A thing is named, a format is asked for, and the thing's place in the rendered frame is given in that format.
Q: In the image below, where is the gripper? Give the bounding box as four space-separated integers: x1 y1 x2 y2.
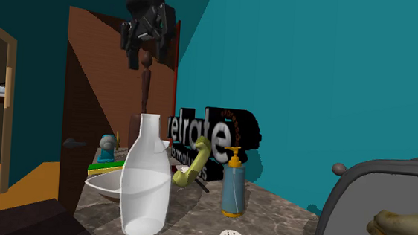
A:
118 0 180 74

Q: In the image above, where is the blue figure with grey head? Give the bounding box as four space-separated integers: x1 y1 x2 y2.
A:
97 132 120 165

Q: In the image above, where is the black box with pale lettering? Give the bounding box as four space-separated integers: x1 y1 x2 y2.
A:
164 104 266 185

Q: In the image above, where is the yellow-green telephone handset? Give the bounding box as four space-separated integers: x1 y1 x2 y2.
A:
170 134 214 189

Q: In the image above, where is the green and yellow sponge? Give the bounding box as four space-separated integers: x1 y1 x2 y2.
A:
86 158 126 178

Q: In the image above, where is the white glass bottle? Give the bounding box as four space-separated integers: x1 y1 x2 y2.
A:
117 112 177 235

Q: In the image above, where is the white bowl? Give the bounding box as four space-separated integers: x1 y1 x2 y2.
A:
83 167 170 204

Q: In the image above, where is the thin black stick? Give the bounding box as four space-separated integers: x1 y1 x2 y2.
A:
194 177 212 194

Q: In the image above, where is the blue pump bottle, yellow top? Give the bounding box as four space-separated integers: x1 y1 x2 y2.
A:
219 145 250 219

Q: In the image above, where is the grey toaster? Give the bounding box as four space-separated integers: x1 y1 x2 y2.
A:
312 148 418 235

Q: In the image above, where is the brown door with dark handle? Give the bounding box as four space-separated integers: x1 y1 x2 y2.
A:
57 5 183 222

